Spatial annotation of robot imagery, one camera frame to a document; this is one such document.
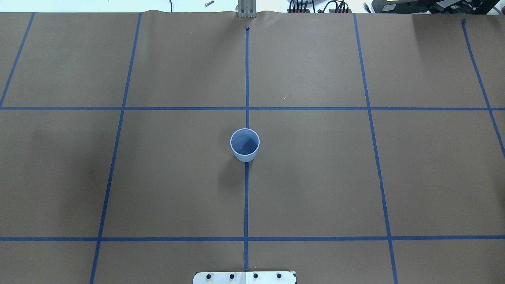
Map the white metal mounting base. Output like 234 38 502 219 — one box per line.
193 271 297 284

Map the light blue plastic cup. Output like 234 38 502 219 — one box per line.
230 128 260 163

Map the metal camera post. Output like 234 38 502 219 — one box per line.
236 0 257 19

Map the black cable bundle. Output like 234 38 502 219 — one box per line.
287 0 353 14

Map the black equipment box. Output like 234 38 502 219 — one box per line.
371 0 499 15

